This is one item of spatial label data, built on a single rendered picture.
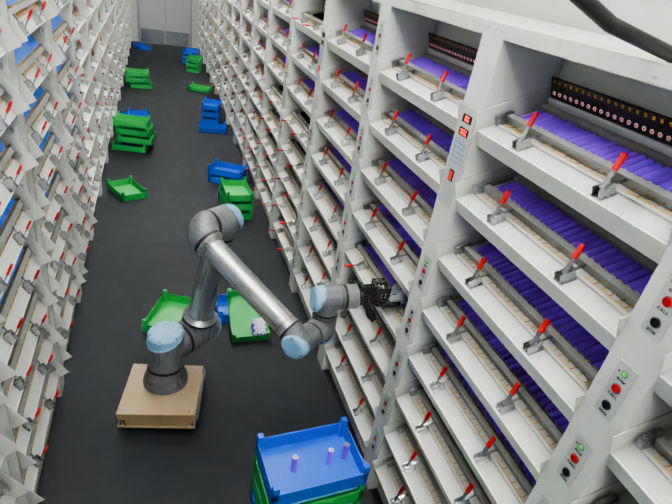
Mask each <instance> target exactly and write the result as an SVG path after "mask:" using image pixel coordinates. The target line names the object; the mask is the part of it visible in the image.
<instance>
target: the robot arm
mask: <svg viewBox="0 0 672 504"><path fill-rule="evenodd" d="M243 224H244V219H243V216H242V214H241V212H240V210H239V209H238V208H237V207H236V206H235V205H233V204H222V205H220V206H217V207H214V208H211V209H208V210H205V211H201V212H199V213H198V214H196V215H195V216H194V217H193V219H192V220H191V222H190V225H189V230H188V237H189V242H190V245H191V247H192V249H193V250H194V251H195V252H196V253H197V255H199V256H200V260H199V264H198V269H197V273H196V278H195V282H194V287H193V291H192V296H191V300H190V305H189V306H187V307H186V308H185V309H184V311H183V315H182V319H181V320H180V321H178V322H175V321H172V322H170V321H162V322H159V323H157V324H155V326H152V327H151V328H150V329H149V331H148V333H147V339H146V345H147V369H146V371H145V373H144V376H143V386H144V388H145V389H146V390H147V391H148V392H150V393H152V394H155V395H170V394H174V393H176V392H179V391H180V390H182V389H183V388H184V387H185V386H186V384H187V382H188V372H187V370H186V368H185V366H184V357H185V356H186V355H188V354H190V353H191V352H193V351H195V350H196V349H198V348H200V347H201V346H203V345H205V344H206V343H208V342H210V341H212V340H213V339H215V338H216V337H217V336H218V335H219V334H220V331H221V327H222V325H221V320H220V318H218V314H217V313H216V312H215V307H216V303H217V299H218V295H219V291H220V288H221V284H222V280H223V276H224V277H225V279H226V280H227V281H228V282H229V283H230V284H231V285H232V286H233V287H234V288H235V289H236V290H237V292H238V293H239V294H240V295H241V296H242V297H243V298H244V299H245V300H246V301H247V302H248V303H249V304H250V306H251V307H252V308H253V309H254V310H255V311H256V312H257V313H258V314H259V315H260V316H261V317H262V318H263V320H264V321H265V322H266V323H267V324H268V325H269V326H270V327H271V328H272V329H273V330H274V331H275V333H276V334H277V335H278V336H279V338H280V339H281V340H282V343H281V345H282V349H283V351H284V352H285V353H286V355H288V356H289V357H291V358H293V359H300V358H302V357H304V356H306V355H307V354H308V353H309V352H310V351H311V350H313V349H314V348H315V347H316V346H318V345H325V344H328V343H330V342H331V341H332V340H333V338H334V335H335V328H336V321H337V314H338V310H343V309H357V308H358V307H359V306H361V305H362V304H363V306H364V309H365V311H366V316H367V318H368V319H370V321H371V322H372V321H374V320H376V319H377V318H376V313H375V311H374V310H373V309H372V307H371V305H370V303H371V304H372V305H374V306H377V307H383V308H384V307H387V308H392V307H396V306H399V305H400V304H403V303H405V302H407V301H408V297H405V295H406V294H405V293H404V291H403V290H400V286H399V284H398V283H395V284H394V285H393V287H391V288H388V287H389V286H388V285H387V284H388V282H387V280H385V278H372V281H371V284H363V282H358V286H357V285H356V284H341V285H320V286H315V287H313V288H312V290H311V292H310V299H309V303H310V308H311V310H312V311H313V314H312V319H311V320H309V321H308V322H306V323H305V324H302V323H301V322H300V321H299V320H298V319H296V318H295V317H294V315H293V314H292V313H291V312H290V311H289V310H288V309H287V308H286V307H285V306H284V305H283V304H282V303H281V302H280V301H279V300H278V299H277V297H276V296H275V295H274V294H273V293H272V292H271V291H270V290H269V289H268V288H267V287H266V286H265V285H264V284H263V283H262V282H261V281H260V280H259V278H258V277H257V276H256V275H255V274H254V273H253V272H252V271H251V270H250V269H249V268H248V267H247V266H246V265H245V264H244V263H243V262H242V260H241V259H240V258H239V257H238V256H237V255H236V254H235V253H234V252H233V251H232V250H231V245H232V242H233V240H234V237H235V233H236V231H239V230H240V229H241V228H242V227H243ZM376 279H382V280H376ZM388 298H389V300H388ZM368 299H369V301H370V303H369V301H368Z"/></svg>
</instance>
